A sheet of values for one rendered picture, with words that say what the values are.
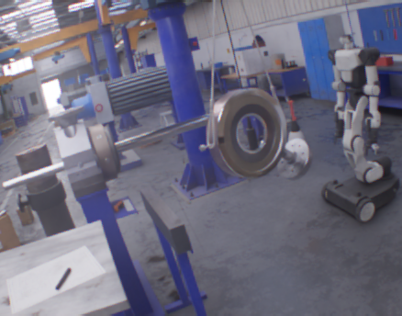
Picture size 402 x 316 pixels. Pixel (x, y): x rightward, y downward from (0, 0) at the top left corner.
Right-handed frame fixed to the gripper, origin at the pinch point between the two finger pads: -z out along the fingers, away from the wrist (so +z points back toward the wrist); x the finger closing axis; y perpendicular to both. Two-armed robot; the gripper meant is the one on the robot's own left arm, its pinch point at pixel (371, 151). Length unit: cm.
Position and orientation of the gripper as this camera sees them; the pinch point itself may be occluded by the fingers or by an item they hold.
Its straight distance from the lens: 286.6
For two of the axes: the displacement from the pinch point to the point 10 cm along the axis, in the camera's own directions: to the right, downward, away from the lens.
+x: -9.6, 0.9, -2.6
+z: -0.3, -9.7, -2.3
